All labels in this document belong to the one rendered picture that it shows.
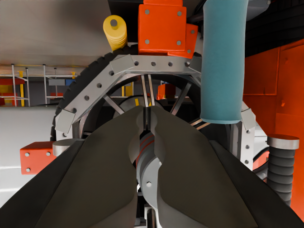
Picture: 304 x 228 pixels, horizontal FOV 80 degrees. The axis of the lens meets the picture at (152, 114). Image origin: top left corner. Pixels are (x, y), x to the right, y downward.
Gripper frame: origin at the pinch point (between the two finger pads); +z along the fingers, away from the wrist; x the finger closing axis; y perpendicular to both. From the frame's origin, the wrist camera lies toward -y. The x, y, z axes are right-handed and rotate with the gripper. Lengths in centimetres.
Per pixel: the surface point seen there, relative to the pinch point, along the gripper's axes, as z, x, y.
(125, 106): 80, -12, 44
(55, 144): 9.3, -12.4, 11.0
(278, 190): 8.3, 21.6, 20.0
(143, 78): 44.7, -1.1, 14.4
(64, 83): 397, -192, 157
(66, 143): 9.9, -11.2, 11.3
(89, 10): 162, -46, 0
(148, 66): 36.2, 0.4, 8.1
